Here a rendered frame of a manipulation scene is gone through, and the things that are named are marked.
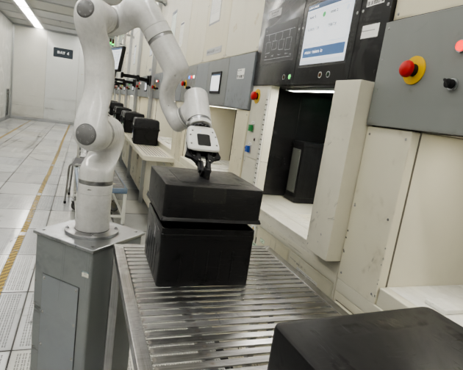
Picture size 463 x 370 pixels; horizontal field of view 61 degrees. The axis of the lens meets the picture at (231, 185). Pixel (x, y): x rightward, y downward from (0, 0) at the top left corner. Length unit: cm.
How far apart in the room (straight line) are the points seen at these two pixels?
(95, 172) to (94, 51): 40
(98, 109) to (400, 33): 93
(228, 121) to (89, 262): 218
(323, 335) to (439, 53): 72
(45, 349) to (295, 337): 129
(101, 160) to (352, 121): 86
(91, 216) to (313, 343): 110
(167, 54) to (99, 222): 63
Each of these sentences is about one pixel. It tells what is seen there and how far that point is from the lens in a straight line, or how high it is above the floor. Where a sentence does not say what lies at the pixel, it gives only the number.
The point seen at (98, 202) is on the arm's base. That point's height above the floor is 88.
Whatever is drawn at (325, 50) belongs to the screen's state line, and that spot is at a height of 151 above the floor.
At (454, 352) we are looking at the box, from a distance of 61.
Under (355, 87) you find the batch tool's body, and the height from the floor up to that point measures 138.
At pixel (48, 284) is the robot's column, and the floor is 58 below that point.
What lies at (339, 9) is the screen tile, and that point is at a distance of 144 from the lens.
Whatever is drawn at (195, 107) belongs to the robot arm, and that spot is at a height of 126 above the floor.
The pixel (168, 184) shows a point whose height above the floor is 105.
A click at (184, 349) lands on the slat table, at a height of 76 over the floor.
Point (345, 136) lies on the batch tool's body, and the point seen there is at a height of 124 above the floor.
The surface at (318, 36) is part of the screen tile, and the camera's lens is 151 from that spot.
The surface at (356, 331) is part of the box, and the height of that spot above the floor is 101.
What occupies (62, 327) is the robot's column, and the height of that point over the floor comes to 44.
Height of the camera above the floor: 127
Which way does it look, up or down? 11 degrees down
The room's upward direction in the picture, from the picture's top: 8 degrees clockwise
